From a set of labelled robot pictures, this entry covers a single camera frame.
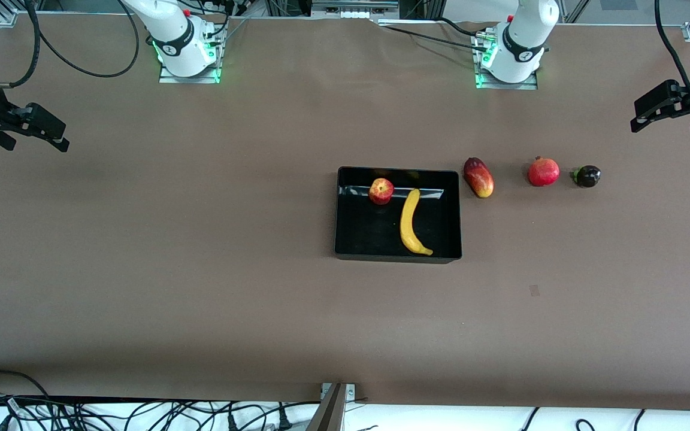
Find brown table cover sheet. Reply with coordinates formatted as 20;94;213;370
0;13;690;414

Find silver post bracket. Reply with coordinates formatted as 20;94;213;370
320;383;356;400

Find aluminium profile post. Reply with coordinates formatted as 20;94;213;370
306;382;349;431

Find black grey base cables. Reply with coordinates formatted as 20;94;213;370
204;0;250;45

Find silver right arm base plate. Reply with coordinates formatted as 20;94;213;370
158;36;222;84

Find tangled black cables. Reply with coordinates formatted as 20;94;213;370
0;392;298;431

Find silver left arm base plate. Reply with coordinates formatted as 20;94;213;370
474;33;539;90

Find yellow banana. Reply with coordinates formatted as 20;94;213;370
400;189;434;257

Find red yellow mango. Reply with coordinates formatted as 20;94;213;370
463;157;495;199

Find grey metal frame piece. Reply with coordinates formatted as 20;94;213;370
311;0;400;19

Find red pomegranate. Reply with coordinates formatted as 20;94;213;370
528;156;561;187

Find long black base cable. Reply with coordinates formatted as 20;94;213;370
378;24;489;54

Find black plastic tray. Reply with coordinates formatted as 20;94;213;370
334;166;463;263

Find short black base cable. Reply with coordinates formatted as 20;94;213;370
435;17;480;38

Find dark purple mangosteen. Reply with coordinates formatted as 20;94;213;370
571;165;602;189

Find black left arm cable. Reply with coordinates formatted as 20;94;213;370
655;0;690;108

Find red apple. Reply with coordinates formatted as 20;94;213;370
368;178;395;205

